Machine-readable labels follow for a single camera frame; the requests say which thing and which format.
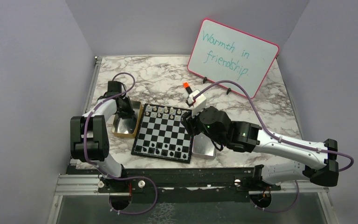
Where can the orange black highlighter marker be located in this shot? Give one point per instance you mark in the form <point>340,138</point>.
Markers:
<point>187,88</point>

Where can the aluminium side rail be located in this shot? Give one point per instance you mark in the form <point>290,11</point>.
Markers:
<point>86,92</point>

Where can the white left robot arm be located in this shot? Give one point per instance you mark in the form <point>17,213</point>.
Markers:
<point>105,108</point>

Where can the black white chess board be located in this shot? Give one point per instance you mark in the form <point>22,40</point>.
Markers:
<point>155,126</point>

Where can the gold tin box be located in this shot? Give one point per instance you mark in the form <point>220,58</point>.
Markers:
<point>128,128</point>

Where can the black mounting base rail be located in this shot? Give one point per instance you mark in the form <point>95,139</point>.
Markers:
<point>186,185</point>

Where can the silver tin lid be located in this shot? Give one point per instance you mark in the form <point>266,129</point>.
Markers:
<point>203,147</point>

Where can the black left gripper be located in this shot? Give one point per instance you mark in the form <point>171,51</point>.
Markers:
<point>130,112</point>

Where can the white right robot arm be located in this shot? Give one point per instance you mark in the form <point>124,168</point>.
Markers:
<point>244,137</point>

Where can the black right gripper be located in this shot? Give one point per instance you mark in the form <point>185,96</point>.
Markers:
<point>189,122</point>

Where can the pink framed whiteboard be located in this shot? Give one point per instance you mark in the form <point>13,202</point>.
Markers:
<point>221,52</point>

